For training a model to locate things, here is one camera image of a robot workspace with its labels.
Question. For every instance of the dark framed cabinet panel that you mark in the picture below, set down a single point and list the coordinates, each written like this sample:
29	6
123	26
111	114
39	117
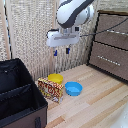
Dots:
110	60

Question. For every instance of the black frame drawer cabinet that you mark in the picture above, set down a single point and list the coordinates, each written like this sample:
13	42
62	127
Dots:
93	36

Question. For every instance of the red yellow cracker box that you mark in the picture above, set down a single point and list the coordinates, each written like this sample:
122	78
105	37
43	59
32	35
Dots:
50	90

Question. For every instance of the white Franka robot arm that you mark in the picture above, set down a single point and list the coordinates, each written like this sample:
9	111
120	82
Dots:
71	12

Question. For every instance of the yellow bowl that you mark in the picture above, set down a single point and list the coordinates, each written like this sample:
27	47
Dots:
55	78

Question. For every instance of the blue bowl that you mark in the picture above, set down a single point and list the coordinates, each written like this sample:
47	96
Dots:
73	88

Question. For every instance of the black fabric storage box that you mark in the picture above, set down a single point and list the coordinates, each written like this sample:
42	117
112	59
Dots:
20	100

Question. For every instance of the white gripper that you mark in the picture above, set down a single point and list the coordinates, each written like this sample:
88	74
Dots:
61	37

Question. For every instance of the beige bamboo folding screen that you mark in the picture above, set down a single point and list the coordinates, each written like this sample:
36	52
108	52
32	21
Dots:
30	36

